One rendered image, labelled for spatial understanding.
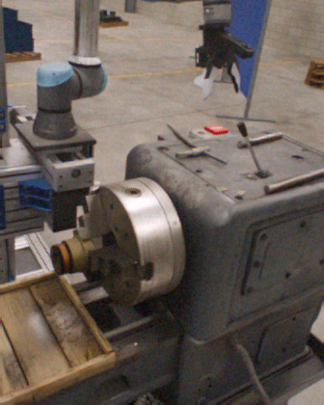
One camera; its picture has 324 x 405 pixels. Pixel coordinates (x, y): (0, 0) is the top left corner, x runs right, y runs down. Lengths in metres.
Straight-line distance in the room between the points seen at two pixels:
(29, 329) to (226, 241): 0.54
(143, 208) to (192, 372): 0.51
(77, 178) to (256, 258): 0.66
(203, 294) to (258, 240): 0.19
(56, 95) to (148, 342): 0.83
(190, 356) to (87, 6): 1.12
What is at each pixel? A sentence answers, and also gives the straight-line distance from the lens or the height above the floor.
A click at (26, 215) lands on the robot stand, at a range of 1.64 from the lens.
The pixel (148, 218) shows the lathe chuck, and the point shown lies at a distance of 1.02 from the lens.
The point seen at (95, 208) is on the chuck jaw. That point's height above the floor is 1.17.
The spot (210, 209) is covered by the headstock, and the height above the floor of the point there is 1.23.
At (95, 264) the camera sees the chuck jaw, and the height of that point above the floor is 1.09.
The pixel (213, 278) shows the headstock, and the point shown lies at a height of 1.07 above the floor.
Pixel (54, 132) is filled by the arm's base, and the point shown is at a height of 1.19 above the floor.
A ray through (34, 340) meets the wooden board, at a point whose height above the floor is 0.89.
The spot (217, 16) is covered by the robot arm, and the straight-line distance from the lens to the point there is 1.26.
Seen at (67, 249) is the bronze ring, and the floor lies 1.11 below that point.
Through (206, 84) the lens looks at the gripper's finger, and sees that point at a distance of 1.24.
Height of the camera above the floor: 1.73
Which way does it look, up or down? 27 degrees down
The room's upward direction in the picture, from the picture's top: 7 degrees clockwise
